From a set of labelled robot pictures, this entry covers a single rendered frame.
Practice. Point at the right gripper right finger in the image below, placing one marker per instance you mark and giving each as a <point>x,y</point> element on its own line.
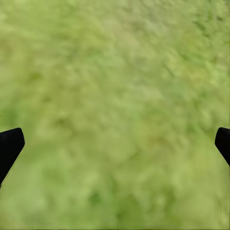
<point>222,141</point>

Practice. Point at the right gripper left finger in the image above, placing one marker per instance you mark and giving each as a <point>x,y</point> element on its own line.
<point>11,144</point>

